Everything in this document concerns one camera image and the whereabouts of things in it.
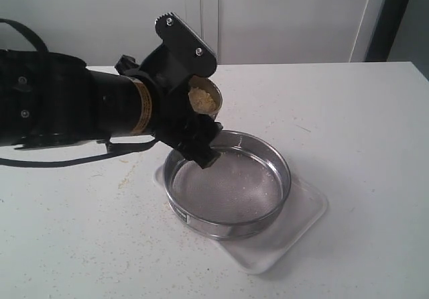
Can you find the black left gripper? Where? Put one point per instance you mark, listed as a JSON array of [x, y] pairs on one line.
[[162, 81]]

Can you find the grain mixture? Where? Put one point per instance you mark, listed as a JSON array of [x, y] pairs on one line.
[[201, 101]]

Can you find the stainless steel cup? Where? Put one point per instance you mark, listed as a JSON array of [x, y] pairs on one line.
[[209, 86]]

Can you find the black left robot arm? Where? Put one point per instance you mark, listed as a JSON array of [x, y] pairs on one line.
[[51, 100]]

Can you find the round steel mesh sieve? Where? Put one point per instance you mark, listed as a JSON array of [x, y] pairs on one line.
[[239, 196]]

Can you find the white cabinet with doors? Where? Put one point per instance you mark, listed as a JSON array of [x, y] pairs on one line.
[[239, 31]]

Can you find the white plastic tray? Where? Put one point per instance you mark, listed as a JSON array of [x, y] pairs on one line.
[[257, 254]]

